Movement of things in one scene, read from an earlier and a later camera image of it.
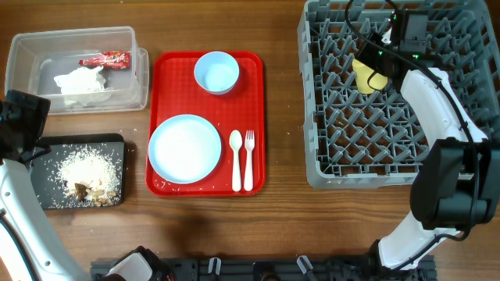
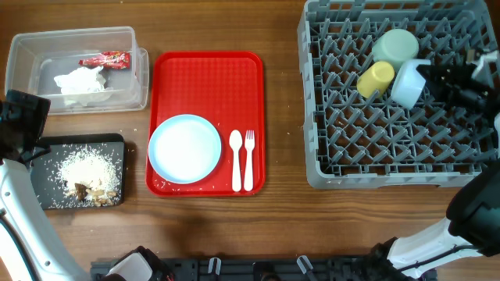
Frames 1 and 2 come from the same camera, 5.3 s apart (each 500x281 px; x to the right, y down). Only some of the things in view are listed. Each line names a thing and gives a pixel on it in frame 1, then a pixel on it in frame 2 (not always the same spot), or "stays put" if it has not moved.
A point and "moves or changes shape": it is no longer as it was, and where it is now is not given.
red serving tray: [173, 87] stays put
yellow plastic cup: [362, 73] moves or changes shape
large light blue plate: [184, 149] stays put
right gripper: [364, 55] to [453, 76]
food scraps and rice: [85, 178] stays put
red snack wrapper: [110, 59] stays put
